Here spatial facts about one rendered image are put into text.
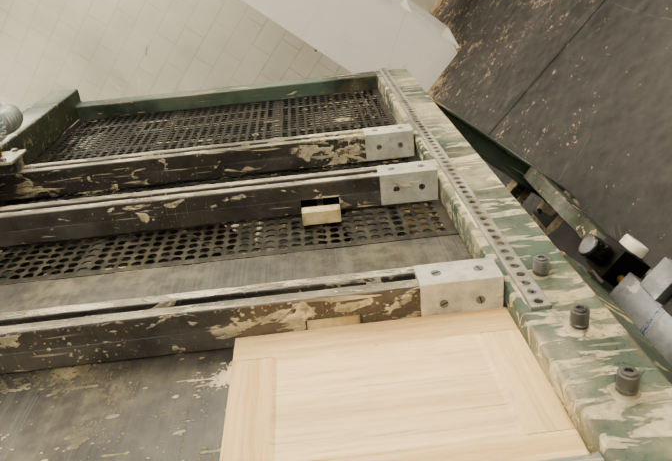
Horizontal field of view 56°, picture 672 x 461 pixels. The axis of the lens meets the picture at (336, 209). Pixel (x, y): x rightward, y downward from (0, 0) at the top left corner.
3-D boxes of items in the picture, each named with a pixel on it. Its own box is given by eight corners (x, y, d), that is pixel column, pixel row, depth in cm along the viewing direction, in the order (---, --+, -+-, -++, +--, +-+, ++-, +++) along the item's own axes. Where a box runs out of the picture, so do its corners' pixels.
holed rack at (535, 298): (552, 308, 89) (552, 304, 88) (531, 310, 88) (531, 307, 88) (386, 69, 239) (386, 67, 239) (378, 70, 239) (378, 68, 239)
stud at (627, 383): (642, 397, 71) (645, 376, 70) (620, 399, 71) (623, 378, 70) (631, 383, 74) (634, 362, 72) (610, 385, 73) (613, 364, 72)
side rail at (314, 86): (379, 104, 236) (377, 75, 232) (82, 136, 233) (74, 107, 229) (376, 99, 244) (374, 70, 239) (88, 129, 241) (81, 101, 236)
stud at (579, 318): (591, 330, 83) (593, 311, 82) (573, 332, 83) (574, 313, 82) (584, 319, 85) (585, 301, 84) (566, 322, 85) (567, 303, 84)
